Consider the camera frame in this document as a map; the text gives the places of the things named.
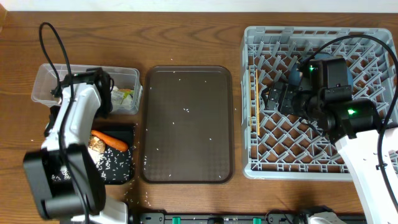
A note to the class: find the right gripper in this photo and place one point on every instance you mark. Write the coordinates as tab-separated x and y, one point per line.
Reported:
290	93

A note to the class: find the dark blue plate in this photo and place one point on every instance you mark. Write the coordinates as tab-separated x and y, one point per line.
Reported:
295	76

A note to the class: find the yellow snack wrapper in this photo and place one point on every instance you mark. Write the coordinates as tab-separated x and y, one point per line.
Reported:
122	93

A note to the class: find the white paper napkin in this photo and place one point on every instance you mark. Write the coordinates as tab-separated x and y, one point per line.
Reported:
124	98

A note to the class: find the orange carrot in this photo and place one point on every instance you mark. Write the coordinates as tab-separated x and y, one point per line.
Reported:
110	141

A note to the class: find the pile of white rice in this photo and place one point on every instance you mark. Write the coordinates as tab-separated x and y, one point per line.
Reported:
114	166

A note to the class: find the brown food scrap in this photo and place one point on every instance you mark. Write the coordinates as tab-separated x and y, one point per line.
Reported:
96	144

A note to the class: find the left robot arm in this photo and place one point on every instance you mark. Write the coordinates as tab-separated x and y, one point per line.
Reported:
63	178

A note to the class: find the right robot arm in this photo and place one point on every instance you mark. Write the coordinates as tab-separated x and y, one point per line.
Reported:
323	94

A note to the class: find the wooden chopstick in rack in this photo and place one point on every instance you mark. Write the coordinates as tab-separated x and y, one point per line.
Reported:
257	103
250	113

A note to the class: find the grey plastic dishwasher rack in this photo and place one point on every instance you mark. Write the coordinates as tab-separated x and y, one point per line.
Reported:
287	148

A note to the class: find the clear plastic waste bin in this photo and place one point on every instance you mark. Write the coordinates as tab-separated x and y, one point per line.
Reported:
126	94

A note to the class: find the black waste tray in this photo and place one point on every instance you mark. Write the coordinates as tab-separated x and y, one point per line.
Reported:
120	132

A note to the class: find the dark brown serving tray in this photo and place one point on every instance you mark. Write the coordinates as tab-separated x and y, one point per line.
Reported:
187	125

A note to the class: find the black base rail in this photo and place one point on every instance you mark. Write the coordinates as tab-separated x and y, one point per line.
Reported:
320	214

